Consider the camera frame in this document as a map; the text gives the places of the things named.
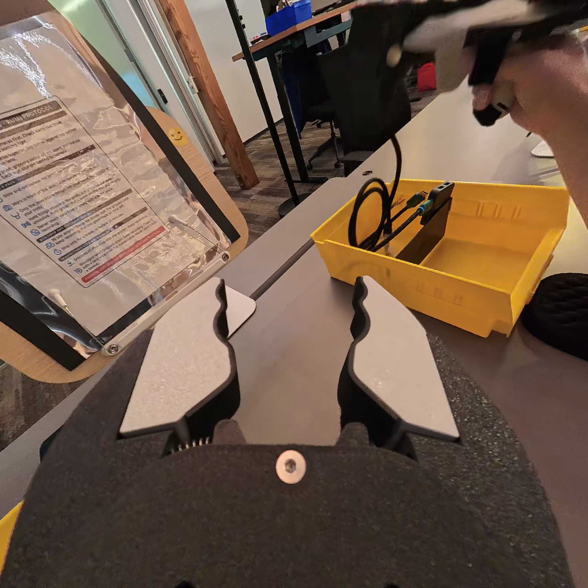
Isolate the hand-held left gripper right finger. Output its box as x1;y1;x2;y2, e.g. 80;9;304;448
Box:
337;276;461;443

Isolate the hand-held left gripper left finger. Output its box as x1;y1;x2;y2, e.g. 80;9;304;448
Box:
119;277;240;438

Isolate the dark grey port hub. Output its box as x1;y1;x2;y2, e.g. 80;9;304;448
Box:
419;180;456;226

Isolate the black blue-flecked HDMI cable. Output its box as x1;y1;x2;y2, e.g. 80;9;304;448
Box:
348;134;406;252

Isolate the person's right hand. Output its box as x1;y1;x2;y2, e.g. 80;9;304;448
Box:
503;36;588;144

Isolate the black office chair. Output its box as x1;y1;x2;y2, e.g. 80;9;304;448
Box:
305;21;413;174

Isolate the protocol sheet on stand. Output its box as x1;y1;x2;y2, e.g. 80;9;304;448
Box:
0;9;242;373
0;105;250;384

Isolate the black quilted pad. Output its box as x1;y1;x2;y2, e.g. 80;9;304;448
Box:
521;272;588;361

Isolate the blue storage bin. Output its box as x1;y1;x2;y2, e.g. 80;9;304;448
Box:
265;0;314;37

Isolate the wood-topped desk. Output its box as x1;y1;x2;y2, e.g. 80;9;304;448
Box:
232;5;359;184

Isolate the printed instruction sheet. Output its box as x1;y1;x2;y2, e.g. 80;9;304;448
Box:
0;96;170;288

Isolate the black stand pole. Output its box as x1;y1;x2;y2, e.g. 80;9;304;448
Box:
224;0;314;217

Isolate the glass door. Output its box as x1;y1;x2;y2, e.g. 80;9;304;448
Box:
48;0;226;166

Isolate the grey stand base plate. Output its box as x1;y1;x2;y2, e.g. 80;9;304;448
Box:
224;285;257;341

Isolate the wooden post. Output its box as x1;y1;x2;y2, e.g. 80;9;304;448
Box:
158;0;260;190

